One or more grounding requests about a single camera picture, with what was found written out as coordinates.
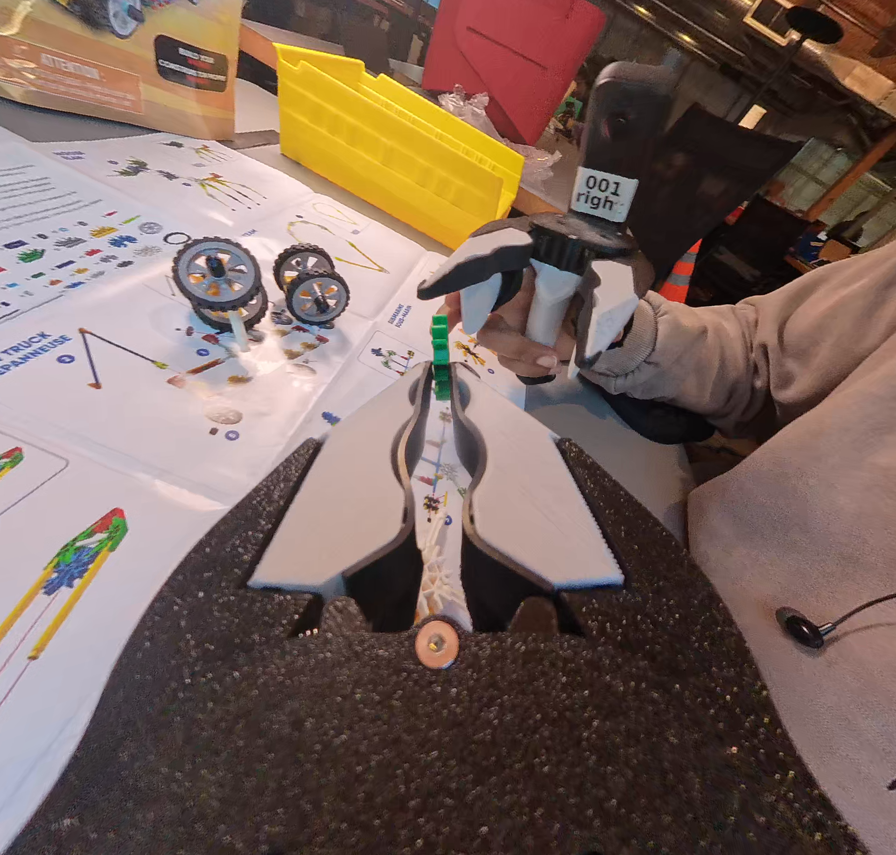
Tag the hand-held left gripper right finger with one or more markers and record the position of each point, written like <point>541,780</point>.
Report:
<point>532,512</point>

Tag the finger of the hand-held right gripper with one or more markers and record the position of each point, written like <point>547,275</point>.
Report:
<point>490,246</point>
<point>609,302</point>

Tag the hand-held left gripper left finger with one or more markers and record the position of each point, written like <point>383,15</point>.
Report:
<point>336,512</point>

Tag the green connector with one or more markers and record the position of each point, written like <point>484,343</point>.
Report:
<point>439,358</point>

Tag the person's right forearm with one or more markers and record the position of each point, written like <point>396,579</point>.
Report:
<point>756,351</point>

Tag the person's right hand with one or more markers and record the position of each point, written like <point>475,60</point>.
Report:
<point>511,344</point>

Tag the orange traffic cone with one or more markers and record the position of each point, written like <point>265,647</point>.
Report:
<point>682,277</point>

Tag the dark cloth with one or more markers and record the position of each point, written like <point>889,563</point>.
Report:
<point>658,417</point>

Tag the red cup-shaped foam cutout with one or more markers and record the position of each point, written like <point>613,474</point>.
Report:
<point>518,50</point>

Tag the clear plastic wrap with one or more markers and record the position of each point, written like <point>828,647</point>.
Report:
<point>465,106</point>

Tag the stack of yellow plastic bins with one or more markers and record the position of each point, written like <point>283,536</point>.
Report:
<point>378,141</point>

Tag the toy wheel pair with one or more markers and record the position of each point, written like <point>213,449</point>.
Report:
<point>213,270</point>
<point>318,298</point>

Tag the white printed instruction sheet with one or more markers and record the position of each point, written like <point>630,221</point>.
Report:
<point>140,449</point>

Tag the person's beige hoodie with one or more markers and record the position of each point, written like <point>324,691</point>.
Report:
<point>805,554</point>

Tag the construction toy kit box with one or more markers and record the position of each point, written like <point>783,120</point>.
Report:
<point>105,85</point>

